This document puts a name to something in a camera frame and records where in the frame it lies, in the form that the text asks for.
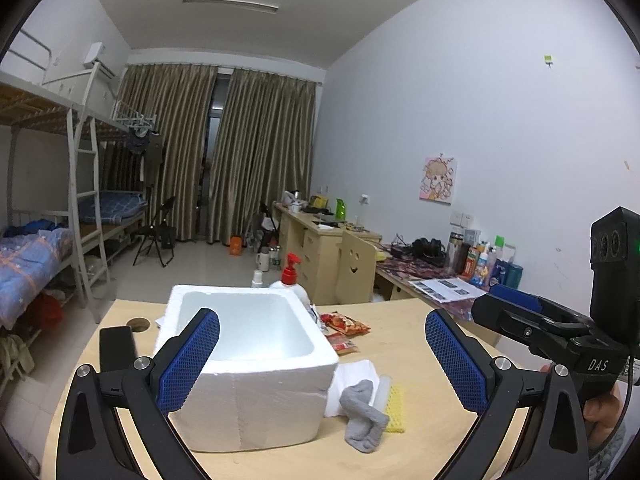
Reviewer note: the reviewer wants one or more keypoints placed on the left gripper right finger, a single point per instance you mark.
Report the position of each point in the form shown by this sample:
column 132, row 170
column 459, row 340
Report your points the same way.
column 494, row 389

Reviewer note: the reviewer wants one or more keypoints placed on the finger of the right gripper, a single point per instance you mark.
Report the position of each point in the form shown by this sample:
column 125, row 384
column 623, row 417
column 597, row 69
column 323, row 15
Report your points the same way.
column 514, row 296

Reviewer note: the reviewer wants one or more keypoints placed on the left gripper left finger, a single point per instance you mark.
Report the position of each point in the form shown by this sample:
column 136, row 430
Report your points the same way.
column 92, row 443

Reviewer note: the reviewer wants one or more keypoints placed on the yellow foam fruit net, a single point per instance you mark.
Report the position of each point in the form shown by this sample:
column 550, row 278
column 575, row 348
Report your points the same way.
column 395, row 410

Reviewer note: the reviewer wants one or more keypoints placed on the white cloth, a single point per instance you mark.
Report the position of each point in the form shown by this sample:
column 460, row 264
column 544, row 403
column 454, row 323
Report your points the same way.
column 348, row 375

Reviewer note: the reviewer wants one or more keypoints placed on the grey sock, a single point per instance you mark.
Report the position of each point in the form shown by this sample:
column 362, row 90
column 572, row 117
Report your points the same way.
column 366, row 424

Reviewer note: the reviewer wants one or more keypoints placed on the person's right hand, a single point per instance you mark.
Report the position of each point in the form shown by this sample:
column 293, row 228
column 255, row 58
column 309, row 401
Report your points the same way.
column 604, row 415

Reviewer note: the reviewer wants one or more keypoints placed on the teal blue box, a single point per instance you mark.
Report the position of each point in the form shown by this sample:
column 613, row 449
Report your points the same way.
column 507, row 274

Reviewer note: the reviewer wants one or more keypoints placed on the printed paper sheet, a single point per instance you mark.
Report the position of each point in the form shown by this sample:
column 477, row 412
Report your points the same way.
column 446, row 290

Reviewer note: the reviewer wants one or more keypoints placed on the steel thermos flask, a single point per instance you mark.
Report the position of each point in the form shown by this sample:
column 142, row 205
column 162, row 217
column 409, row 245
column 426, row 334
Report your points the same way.
column 454, row 245

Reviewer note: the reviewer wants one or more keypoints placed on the black headphones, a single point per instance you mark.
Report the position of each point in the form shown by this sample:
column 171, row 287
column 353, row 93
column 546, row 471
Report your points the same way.
column 431, row 251

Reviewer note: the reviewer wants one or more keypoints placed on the black smartphone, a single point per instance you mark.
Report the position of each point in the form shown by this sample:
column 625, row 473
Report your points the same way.
column 117, row 350

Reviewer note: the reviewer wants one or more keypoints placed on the patterned table cloth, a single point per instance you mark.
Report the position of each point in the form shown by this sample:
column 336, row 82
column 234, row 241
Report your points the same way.
column 394, row 276

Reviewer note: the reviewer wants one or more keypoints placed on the wooden smiley chair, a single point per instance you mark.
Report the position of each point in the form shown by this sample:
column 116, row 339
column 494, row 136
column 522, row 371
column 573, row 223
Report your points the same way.
column 356, row 270

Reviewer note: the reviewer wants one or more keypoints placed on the orange snack packet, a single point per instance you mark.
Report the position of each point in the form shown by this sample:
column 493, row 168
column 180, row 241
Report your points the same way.
column 344, row 324

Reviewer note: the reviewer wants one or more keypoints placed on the red snack packet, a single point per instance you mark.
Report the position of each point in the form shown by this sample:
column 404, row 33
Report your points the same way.
column 341, row 344

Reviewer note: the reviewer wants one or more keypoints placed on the white foam box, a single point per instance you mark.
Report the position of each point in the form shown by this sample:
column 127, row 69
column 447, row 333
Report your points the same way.
column 266, row 382

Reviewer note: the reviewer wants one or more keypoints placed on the blue plaid quilt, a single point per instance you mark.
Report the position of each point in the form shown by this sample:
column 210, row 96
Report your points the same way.
column 28, row 264

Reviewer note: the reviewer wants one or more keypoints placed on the light wooden desk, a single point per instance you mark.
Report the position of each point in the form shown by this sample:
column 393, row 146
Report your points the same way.
column 318, row 247

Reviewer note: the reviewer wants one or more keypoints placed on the white lotion pump bottle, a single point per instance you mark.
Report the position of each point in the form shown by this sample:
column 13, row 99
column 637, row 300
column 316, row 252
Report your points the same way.
column 289, row 279

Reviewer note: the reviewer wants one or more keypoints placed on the black folding chair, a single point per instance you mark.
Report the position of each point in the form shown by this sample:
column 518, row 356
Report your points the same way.
column 159, row 235

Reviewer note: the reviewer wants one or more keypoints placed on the orange box on floor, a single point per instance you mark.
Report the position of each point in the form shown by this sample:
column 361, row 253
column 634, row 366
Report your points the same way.
column 236, row 245

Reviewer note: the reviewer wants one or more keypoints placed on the white mug on floor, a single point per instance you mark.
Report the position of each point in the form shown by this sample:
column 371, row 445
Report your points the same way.
column 263, row 261

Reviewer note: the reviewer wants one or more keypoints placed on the white metal bunk bed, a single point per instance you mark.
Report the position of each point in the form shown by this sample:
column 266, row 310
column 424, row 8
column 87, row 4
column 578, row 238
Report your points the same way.
column 62, row 105

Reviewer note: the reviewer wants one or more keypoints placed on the right brown curtain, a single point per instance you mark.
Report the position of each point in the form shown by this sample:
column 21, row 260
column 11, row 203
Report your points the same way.
column 263, row 148

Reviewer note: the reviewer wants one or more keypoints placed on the brown curtain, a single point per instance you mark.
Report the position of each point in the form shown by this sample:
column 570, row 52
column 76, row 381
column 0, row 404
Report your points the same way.
column 263, row 148
column 178, row 96

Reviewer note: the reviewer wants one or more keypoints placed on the left brown curtain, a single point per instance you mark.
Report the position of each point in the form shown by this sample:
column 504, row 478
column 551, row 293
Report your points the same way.
column 178, row 96

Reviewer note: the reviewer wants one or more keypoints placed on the white air conditioner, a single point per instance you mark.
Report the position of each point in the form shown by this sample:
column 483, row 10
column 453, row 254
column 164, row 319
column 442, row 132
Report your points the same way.
column 96, row 57

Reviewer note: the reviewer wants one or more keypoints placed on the ceiling tube light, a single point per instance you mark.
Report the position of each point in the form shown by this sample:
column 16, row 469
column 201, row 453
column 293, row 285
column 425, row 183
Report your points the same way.
column 254, row 6

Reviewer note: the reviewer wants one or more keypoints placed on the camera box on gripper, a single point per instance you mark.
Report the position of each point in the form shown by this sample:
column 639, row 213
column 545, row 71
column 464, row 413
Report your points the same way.
column 614, row 261

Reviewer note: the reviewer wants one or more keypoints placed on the cartoon girl wall picture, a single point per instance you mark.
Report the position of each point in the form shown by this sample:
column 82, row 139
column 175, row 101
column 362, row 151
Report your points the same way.
column 438, row 177

